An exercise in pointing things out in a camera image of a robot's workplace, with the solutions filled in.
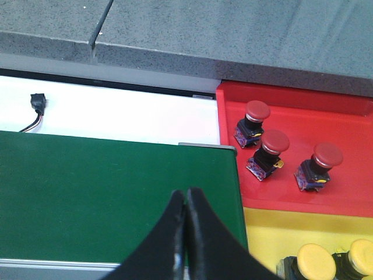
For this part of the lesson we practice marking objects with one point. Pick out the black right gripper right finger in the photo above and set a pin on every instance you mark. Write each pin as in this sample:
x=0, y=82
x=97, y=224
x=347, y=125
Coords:
x=213, y=252

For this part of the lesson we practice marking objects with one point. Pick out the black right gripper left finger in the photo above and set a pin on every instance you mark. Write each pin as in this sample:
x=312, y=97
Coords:
x=161, y=254

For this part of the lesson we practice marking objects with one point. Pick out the yellow mushroom push button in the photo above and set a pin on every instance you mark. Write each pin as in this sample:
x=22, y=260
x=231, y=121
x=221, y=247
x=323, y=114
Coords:
x=311, y=262
x=355, y=263

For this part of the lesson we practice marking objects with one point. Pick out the red mushroom push button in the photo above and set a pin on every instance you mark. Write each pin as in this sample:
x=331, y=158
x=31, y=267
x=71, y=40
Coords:
x=266, y=159
x=249, y=130
x=313, y=173

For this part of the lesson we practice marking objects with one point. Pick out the yellow plastic tray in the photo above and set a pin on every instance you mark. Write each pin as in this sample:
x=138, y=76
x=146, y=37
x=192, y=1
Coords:
x=273, y=235

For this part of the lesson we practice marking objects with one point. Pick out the green conveyor belt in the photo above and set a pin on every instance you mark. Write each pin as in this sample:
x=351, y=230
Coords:
x=67, y=198

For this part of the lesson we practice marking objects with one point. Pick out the red object behind conveyor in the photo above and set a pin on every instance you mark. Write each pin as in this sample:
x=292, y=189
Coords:
x=307, y=117

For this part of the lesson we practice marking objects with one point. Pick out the white conveyor motor housing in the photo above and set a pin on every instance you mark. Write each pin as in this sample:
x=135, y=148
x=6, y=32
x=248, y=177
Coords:
x=100, y=112

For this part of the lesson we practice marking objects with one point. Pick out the white panel under slabs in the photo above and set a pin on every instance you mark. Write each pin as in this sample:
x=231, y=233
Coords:
x=99, y=75

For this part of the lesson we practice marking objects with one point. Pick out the grey stone slab right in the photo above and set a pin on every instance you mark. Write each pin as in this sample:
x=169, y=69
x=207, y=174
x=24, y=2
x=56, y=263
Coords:
x=319, y=45

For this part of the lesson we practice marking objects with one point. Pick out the grey stone slab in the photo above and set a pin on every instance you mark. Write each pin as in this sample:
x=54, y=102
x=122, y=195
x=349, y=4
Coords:
x=319, y=45
x=60, y=30

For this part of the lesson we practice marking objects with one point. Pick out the grey stone slab left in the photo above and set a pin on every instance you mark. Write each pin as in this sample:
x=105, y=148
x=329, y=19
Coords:
x=60, y=30

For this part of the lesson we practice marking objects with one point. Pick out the conveyor end roller bracket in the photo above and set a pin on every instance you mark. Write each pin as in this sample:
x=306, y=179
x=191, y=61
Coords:
x=211, y=146

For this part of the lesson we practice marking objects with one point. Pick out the aluminium conveyor side rail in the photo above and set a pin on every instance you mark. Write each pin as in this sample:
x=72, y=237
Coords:
x=47, y=269

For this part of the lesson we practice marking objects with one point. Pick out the black connector with cable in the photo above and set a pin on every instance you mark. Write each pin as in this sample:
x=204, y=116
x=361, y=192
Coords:
x=38, y=103

